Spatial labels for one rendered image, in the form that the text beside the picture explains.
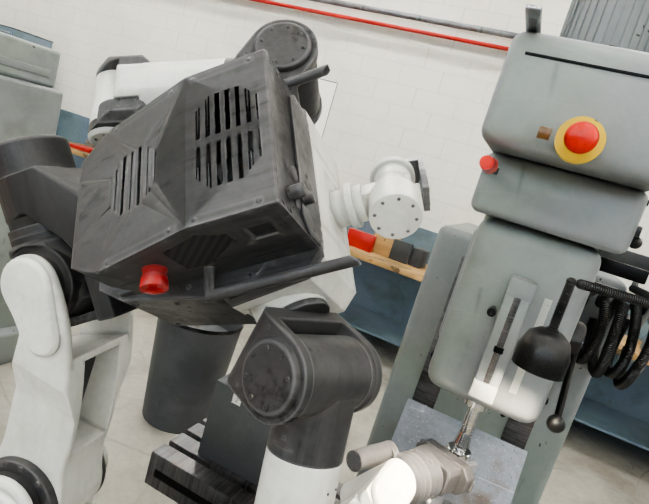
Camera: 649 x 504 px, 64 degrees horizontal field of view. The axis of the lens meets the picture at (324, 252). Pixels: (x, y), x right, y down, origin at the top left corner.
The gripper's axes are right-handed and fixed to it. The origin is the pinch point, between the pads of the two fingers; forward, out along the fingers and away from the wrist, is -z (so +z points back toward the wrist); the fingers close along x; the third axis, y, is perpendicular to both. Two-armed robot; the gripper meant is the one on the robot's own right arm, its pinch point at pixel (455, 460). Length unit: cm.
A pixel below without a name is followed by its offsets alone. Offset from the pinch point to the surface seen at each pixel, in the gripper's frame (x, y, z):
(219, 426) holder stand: 42, 15, 24
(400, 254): 245, 19, -292
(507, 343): -6.1, -28.6, 11.3
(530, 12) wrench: -2, -73, 30
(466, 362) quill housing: -0.1, -21.9, 10.0
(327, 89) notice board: 394, -113, -279
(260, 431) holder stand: 33.2, 11.3, 20.3
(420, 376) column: 28.9, 0.3, -27.0
